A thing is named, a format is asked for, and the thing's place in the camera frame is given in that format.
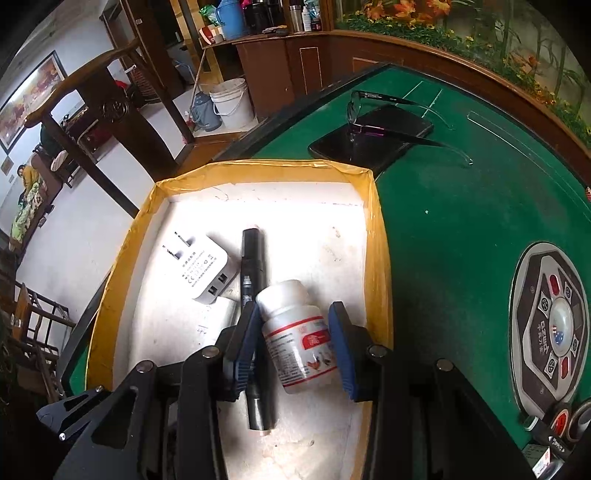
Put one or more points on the artificial flower display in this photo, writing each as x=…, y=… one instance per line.
x=415, y=9

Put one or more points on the white plastic bottle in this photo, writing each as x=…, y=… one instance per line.
x=308, y=21

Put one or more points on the black kettle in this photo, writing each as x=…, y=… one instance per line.
x=263, y=16

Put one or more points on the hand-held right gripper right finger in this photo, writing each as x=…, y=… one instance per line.
x=344, y=351

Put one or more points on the brown wooden counter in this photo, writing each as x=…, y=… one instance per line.
x=277, y=69

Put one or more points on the framed wall painting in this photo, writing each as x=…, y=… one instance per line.
x=27, y=101

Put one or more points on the black red button panel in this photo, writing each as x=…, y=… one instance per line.
x=561, y=422

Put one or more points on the wooden bench with green cloth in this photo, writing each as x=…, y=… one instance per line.
x=32, y=207

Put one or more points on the black smartphone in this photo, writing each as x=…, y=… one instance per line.
x=369, y=147

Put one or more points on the white plug charger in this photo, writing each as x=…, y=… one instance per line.
x=203, y=267

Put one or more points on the grey blue kettle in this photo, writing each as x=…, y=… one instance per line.
x=205, y=113

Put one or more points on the white foam box yellow tape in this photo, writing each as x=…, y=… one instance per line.
x=300, y=221

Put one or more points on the red white carton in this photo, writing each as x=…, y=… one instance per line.
x=212, y=36

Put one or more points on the dark wooden chair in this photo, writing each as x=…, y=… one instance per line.
x=115, y=108

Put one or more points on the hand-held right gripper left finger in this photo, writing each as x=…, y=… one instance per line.
x=244, y=351

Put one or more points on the blue thermos jug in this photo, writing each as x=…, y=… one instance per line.
x=233, y=23

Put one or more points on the white plastic bucket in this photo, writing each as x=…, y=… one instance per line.
x=231, y=106

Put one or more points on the white red label pill bottle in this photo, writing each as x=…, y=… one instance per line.
x=295, y=337

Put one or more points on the wooden lattice chair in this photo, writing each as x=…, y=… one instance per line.
x=37, y=332

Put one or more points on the steel thermos cup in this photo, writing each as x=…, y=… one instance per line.
x=296, y=18

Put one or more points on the black frame eyeglasses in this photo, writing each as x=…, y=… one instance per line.
x=364, y=94

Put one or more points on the black table control panel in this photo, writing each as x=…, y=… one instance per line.
x=535, y=323

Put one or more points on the black pen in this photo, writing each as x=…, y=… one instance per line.
x=253, y=272

